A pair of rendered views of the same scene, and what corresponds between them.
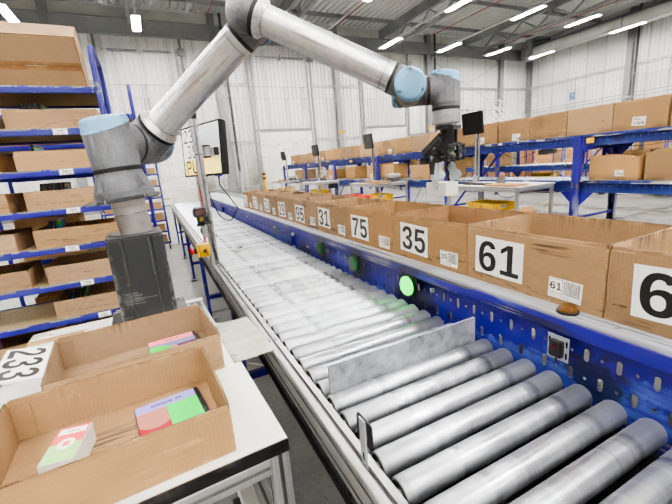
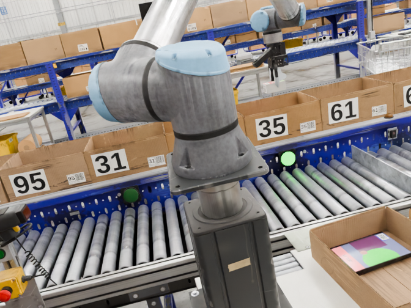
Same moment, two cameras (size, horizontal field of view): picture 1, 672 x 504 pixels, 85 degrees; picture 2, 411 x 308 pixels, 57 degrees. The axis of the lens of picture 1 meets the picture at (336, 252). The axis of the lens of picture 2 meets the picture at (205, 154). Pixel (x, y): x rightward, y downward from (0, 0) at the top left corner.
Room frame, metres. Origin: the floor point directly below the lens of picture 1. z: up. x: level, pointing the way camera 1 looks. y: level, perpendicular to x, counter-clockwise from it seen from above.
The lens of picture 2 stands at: (1.04, 1.53, 1.52)
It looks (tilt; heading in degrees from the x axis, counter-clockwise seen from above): 19 degrees down; 290
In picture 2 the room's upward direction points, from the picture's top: 11 degrees counter-clockwise
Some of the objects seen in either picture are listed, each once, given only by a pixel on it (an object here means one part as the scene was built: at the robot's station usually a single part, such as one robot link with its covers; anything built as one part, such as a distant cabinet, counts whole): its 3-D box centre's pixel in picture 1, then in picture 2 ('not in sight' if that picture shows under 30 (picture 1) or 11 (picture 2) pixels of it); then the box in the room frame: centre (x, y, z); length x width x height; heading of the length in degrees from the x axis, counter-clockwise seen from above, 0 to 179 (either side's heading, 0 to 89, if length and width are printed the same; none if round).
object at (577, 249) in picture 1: (559, 255); (344, 102); (0.98, -0.62, 0.96); 0.39 x 0.29 x 0.17; 25
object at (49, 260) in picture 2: (262, 259); (50, 256); (2.18, 0.45, 0.72); 0.52 x 0.05 x 0.05; 115
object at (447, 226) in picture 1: (456, 235); (274, 118); (1.33, -0.45, 0.96); 0.39 x 0.29 x 0.17; 25
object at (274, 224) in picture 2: (323, 304); (260, 205); (1.36, 0.07, 0.72); 0.52 x 0.05 x 0.05; 115
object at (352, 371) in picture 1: (408, 354); (378, 168); (0.86, -0.17, 0.76); 0.46 x 0.01 x 0.09; 115
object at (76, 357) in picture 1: (139, 353); (389, 262); (0.92, 0.56, 0.80); 0.38 x 0.28 x 0.10; 121
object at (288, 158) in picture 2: (405, 286); (288, 158); (1.26, -0.24, 0.81); 0.07 x 0.01 x 0.07; 25
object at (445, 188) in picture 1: (441, 188); (274, 86); (1.30, -0.39, 1.15); 0.10 x 0.06 x 0.05; 25
